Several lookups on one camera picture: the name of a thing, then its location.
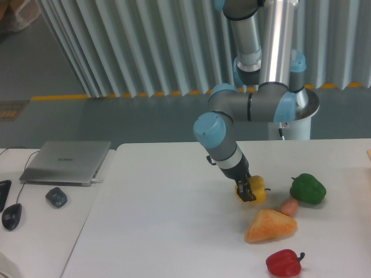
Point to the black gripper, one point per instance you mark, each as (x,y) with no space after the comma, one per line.
(240,174)

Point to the yellow toy bell pepper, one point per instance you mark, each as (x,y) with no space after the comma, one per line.
(258,188)

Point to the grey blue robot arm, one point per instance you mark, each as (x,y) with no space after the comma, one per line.
(263,33)

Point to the green toy bell pepper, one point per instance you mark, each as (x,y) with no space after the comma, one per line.
(306,188)

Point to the red toy bell pepper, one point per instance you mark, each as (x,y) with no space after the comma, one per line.
(284,263)

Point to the wooden basket edge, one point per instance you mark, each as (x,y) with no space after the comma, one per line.
(369,154)

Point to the orange toy bread wedge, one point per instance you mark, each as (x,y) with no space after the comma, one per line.
(268,225)

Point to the pink toy egg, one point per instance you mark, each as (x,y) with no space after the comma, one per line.
(289,207)

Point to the white folding partition screen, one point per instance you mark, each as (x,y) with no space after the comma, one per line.
(151,48)

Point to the silver closed laptop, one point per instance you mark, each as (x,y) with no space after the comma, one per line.
(71,163)

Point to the dark grey small mouse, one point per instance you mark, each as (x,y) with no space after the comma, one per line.
(56,197)

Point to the black keyboard edge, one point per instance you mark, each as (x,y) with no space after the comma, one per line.
(4,191)

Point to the white object at corner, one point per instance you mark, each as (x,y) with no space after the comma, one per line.
(7,268)

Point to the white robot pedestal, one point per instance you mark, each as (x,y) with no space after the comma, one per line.
(297,130)

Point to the black wired computer mouse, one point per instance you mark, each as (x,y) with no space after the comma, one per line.
(11,216)

